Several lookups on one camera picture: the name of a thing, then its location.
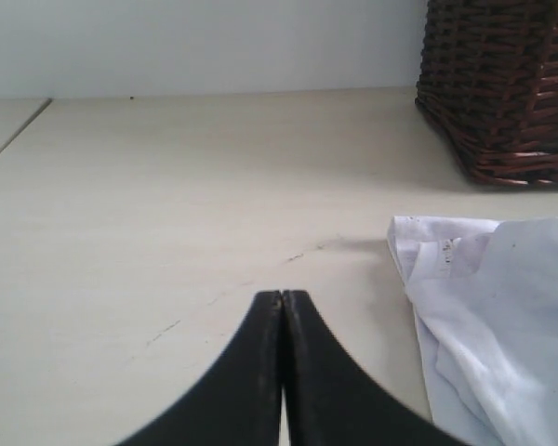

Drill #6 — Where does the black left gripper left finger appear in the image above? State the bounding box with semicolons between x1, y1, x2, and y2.
121;291;283;446

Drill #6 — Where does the white t-shirt with red lettering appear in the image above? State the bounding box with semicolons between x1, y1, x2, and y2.
387;216;558;445

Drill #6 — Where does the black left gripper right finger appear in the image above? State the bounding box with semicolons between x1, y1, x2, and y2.
282;291;456;446

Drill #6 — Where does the brown wicker basket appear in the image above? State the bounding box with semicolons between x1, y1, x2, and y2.
416;0;558;189

